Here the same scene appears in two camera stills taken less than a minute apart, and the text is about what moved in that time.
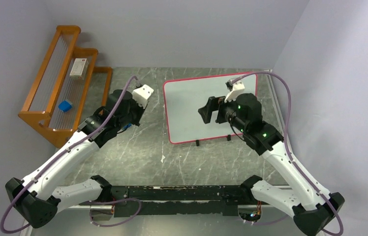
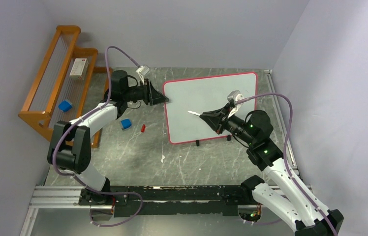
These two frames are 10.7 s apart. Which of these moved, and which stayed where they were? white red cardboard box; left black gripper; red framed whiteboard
Moved: left black gripper
Stayed: red framed whiteboard; white red cardboard box
